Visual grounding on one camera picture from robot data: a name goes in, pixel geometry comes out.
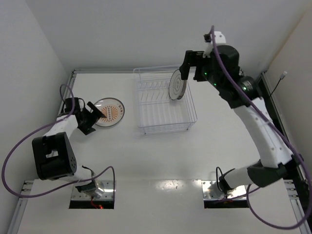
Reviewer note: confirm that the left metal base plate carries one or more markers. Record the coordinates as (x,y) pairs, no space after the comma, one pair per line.
(99,191)

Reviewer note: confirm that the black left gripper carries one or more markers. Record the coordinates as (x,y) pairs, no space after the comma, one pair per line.
(87,118)

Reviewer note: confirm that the orange sunburst plate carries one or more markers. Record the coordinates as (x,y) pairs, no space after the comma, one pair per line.
(113,109)

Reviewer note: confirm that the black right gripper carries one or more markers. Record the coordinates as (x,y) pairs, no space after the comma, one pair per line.
(193,61)

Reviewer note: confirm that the dark green rimmed plate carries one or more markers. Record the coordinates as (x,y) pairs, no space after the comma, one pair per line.
(183,90)

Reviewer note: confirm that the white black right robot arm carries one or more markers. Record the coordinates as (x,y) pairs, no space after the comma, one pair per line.
(218,65)

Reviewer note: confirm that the metal base plate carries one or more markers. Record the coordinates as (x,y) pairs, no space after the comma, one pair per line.
(212,193)
(99,191)

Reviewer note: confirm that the white plate flower outline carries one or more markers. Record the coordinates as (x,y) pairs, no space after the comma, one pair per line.
(175,85)

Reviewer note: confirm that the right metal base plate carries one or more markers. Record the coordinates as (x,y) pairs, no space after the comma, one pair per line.
(212,193)

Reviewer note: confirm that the black cable white plug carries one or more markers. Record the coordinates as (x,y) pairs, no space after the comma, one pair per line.
(282,76)

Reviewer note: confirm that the white wire dish rack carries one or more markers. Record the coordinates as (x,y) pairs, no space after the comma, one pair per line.
(156,111)

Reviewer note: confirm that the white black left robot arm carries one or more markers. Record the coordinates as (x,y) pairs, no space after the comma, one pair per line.
(53,153)

